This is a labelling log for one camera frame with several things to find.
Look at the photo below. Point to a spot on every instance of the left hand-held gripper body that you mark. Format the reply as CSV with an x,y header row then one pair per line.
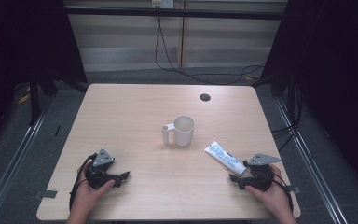
x,y
101,161

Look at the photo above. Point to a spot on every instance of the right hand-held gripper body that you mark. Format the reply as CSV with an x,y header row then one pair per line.
x,y
261,174

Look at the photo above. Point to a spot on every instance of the person's right hand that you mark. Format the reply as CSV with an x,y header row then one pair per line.
x,y
272,196

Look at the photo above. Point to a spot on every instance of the person's left hand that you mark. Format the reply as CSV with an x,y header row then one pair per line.
x,y
88,196

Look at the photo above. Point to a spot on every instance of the white blue toothpaste tube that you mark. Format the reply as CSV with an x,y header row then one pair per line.
x,y
225,158

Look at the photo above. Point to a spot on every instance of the grey tape piece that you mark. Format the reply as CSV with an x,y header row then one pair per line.
x,y
46,194
294,189

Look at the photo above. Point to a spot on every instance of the black metal stand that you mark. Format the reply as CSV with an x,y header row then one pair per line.
x,y
34,96

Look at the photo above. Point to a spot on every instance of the yellow floor object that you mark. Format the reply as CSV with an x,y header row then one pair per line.
x,y
23,99

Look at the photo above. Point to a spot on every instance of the black curtain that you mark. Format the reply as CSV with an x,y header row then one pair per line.
x,y
18,40
332,62

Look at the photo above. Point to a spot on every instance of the black horizontal metal bar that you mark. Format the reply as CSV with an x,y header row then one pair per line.
x,y
174,13

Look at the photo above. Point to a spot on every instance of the metal floor rail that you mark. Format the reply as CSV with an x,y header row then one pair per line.
x,y
9,168
313,168

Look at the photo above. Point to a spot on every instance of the white wall power socket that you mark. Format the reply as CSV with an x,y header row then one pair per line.
x,y
162,3

